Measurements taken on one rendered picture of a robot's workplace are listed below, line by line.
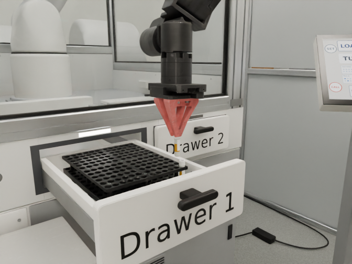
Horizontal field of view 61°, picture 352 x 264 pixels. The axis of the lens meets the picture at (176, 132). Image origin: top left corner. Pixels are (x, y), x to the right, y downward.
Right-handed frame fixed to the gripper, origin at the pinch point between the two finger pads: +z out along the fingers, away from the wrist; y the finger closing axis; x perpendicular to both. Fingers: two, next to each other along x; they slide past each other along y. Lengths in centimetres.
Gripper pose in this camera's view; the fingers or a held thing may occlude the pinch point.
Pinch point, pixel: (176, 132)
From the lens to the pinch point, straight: 56.8
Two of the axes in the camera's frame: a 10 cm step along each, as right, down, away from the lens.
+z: -0.1, 9.8, 2.0
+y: 5.8, 1.6, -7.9
